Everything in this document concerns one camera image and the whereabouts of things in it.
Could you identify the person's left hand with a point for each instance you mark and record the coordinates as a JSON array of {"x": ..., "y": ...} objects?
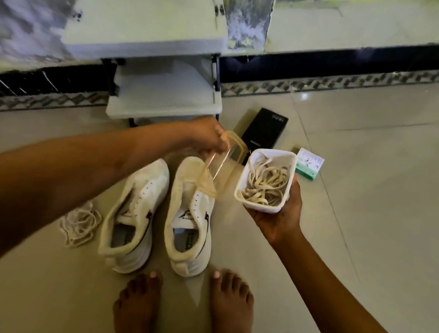
[{"x": 203, "y": 134}]

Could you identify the person's right hand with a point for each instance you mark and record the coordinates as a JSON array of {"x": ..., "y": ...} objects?
[{"x": 278, "y": 227}]

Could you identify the person's right thumb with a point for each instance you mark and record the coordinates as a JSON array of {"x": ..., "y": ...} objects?
[{"x": 296, "y": 192}]

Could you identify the person's left fingers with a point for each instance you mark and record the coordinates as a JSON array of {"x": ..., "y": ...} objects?
[{"x": 219, "y": 142}]

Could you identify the clear plastic container lid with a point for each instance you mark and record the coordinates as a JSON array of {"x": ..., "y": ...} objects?
[{"x": 223, "y": 165}]

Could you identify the white plastic container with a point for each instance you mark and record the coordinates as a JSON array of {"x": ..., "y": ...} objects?
[{"x": 243, "y": 183}]

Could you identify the person's left forearm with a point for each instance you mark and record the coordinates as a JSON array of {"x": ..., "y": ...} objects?
[{"x": 61, "y": 185}]

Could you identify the person's right forearm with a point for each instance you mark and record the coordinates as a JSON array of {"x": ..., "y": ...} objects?
[{"x": 346, "y": 307}]

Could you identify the small green white box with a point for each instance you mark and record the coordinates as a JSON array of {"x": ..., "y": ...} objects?
[{"x": 309, "y": 163}]

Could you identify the white shoelace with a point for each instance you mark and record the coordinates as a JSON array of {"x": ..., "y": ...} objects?
[
  {"x": 78, "y": 225},
  {"x": 265, "y": 182}
]

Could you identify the black cardboard box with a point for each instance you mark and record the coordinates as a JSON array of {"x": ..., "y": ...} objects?
[{"x": 266, "y": 128}]

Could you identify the white sneaker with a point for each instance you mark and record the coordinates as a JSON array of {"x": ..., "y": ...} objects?
[
  {"x": 182, "y": 207},
  {"x": 141, "y": 186}
]

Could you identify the person's right foot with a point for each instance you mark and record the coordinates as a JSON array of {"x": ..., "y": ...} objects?
[{"x": 231, "y": 313}]

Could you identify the person's foot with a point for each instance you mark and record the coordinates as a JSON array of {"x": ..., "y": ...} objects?
[
  {"x": 135, "y": 314},
  {"x": 231, "y": 313}
]

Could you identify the white two tier shelf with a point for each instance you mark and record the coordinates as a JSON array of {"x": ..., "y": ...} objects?
[{"x": 146, "y": 11}]

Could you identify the person's left foot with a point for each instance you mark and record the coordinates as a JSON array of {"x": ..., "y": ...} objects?
[{"x": 135, "y": 314}]

